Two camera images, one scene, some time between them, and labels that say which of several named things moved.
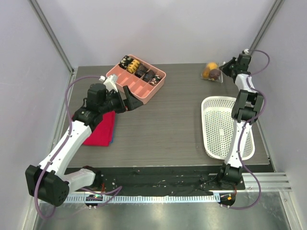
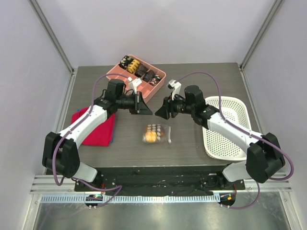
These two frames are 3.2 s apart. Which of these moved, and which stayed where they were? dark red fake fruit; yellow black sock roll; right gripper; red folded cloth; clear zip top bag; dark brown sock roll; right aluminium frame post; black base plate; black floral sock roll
Moved: dark red fake fruit; clear zip top bag; right gripper
Stayed: yellow black sock roll; right aluminium frame post; black base plate; dark brown sock roll; black floral sock roll; red folded cloth
